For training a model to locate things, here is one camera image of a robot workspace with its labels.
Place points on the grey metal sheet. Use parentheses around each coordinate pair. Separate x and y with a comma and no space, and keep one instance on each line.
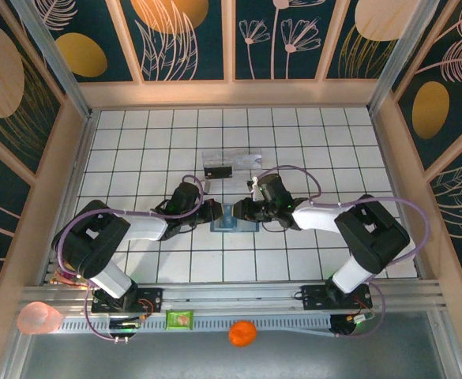
(333,359)

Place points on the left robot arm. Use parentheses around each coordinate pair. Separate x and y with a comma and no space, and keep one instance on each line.
(143,227)

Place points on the small electronics board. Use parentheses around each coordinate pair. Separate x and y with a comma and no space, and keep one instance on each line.
(357,319)
(126,325)

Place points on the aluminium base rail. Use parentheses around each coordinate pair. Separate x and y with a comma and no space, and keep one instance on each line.
(230,294)

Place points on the teal leather card holder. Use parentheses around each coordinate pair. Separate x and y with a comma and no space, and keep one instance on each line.
(250,227)

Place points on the aluminium side rail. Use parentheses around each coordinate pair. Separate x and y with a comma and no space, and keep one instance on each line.
(73,177)
(394,177)

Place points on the black credit card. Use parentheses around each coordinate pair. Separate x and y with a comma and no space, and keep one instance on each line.
(217,172)

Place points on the clear acrylic card stand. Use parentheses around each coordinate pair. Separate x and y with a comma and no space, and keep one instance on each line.
(215,158)

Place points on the silver credit card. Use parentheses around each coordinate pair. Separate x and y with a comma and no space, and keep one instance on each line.
(250,162)

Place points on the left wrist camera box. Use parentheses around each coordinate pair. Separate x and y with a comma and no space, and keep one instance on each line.
(208,184)

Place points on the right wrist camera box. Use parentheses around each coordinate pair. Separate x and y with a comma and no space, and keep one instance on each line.
(255,188)

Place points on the orange ball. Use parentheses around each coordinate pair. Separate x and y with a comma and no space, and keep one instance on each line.
(242,333)

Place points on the multicoloured small object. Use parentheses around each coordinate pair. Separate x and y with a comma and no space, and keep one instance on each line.
(66,278)

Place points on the aluminium corner post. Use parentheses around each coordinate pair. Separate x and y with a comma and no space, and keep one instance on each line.
(53,55)
(406,55)

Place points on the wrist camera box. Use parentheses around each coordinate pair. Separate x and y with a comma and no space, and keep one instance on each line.
(255,188)
(208,184)

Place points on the green snack packet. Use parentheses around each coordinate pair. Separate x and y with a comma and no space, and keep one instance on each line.
(179,320)

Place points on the pink plastic cup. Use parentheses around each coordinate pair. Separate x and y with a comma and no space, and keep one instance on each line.
(37,319)

